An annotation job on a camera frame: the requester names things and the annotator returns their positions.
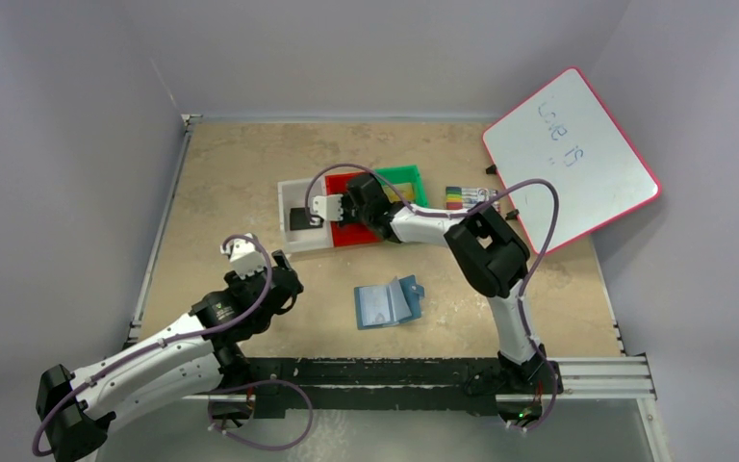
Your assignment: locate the blue card holder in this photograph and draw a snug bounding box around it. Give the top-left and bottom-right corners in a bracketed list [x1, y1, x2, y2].
[353, 275, 425, 330]

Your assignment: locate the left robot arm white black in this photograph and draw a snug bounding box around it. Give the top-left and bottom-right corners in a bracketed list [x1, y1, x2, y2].
[31, 244, 303, 461]

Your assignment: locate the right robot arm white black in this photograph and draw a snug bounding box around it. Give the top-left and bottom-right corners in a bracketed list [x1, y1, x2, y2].
[343, 173, 562, 393]

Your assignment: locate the gold card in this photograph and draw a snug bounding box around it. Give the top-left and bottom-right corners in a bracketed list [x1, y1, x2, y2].
[383, 183, 417, 202]

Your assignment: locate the black card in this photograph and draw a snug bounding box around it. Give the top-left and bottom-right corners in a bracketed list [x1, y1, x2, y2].
[289, 207, 323, 231]

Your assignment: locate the red plastic bin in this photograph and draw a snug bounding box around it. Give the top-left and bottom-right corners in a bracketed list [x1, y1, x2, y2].
[324, 172, 381, 248]

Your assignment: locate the green plastic bin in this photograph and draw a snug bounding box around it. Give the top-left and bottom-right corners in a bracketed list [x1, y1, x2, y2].
[376, 165, 429, 207]

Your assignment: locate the white plastic bin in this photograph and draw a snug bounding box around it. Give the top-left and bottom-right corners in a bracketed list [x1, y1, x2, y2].
[277, 178, 333, 253]

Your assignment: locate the marker pen pack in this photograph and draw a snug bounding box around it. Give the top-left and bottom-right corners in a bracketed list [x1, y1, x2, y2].
[445, 186, 497, 210]

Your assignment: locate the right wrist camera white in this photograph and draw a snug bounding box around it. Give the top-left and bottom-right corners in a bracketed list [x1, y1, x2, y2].
[310, 194, 344, 222]

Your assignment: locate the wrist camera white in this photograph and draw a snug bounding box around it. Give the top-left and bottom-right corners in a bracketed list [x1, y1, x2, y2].
[219, 233, 268, 280]
[310, 194, 344, 222]

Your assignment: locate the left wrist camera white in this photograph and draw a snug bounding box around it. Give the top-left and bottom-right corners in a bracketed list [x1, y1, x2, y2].
[219, 233, 268, 280]

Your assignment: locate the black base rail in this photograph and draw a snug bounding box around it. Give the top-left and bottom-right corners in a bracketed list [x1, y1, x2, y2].
[218, 357, 564, 424]

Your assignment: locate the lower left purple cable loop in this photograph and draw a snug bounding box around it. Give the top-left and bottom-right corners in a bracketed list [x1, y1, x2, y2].
[206, 380, 315, 452]

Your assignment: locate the purple cable loop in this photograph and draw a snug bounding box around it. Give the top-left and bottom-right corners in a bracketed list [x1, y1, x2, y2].
[504, 375, 562, 435]
[206, 380, 315, 452]

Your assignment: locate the whiteboard with pink frame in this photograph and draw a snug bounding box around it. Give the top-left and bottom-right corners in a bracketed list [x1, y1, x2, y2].
[482, 67, 660, 252]

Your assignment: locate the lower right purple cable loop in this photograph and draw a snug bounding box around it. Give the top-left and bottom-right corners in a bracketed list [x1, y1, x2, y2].
[504, 375, 562, 435]

